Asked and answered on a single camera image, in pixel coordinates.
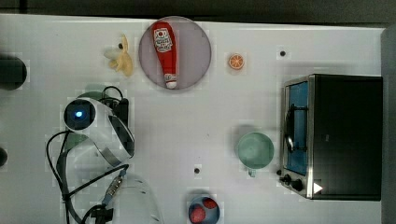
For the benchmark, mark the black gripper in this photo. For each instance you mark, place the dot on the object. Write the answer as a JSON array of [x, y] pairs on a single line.
[[117, 110]]

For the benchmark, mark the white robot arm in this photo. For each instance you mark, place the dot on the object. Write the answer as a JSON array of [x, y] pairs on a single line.
[[98, 183]]

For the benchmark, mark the peeled banana toy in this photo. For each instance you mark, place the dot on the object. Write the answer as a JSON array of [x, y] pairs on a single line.
[[119, 58]]

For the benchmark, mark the red ketchup bottle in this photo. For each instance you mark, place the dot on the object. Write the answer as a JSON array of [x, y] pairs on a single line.
[[165, 45]]

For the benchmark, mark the round purple plate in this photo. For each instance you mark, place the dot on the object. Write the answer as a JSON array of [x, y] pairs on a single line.
[[193, 53]]

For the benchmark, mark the black pot upper left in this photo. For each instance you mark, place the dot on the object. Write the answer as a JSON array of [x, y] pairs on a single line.
[[13, 72]]

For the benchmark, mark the black pot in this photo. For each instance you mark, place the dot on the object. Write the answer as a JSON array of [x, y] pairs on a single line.
[[13, 72], [3, 156]]

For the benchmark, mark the black pot lower left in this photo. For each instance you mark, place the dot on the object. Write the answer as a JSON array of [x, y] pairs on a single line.
[[3, 156]]

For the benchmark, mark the orange slice toy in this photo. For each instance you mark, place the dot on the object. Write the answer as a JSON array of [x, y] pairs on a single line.
[[236, 61]]

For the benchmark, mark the right red strawberry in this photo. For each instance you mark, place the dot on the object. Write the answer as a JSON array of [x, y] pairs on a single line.
[[209, 203]]

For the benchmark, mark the red strawberry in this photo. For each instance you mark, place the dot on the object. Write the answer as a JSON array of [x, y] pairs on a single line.
[[209, 203], [197, 215]]

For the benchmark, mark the left red strawberry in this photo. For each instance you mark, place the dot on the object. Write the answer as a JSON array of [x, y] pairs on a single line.
[[197, 215]]

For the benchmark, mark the blue bowl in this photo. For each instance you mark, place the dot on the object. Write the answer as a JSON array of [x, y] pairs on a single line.
[[211, 215]]

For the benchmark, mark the green mug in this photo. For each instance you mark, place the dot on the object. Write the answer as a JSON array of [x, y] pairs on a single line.
[[255, 150]]

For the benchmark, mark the black toaster oven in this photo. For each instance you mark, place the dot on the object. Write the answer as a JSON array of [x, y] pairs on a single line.
[[331, 137]]

